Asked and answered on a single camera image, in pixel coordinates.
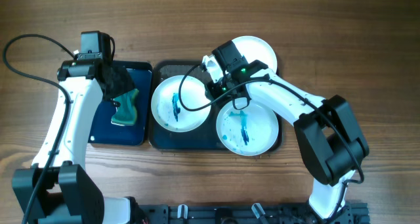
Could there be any white plate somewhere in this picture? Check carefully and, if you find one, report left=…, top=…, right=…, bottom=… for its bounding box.
left=216, top=98, right=281, bottom=156
left=232, top=35, right=278, bottom=73
left=151, top=75, right=211, bottom=133

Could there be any small blue water tray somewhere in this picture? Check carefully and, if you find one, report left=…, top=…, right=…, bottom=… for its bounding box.
left=88, top=60, right=152, bottom=146

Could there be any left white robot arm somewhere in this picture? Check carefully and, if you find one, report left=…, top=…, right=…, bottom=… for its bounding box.
left=12, top=60, right=143, bottom=223

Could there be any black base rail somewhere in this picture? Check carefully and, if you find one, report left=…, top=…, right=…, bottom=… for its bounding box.
left=140, top=203, right=371, bottom=224

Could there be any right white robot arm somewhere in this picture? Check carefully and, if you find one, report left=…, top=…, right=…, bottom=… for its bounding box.
left=201, top=59, right=369, bottom=223

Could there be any green yellow scrubbing sponge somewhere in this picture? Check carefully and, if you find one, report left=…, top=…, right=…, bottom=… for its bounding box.
left=111, top=89, right=139, bottom=126

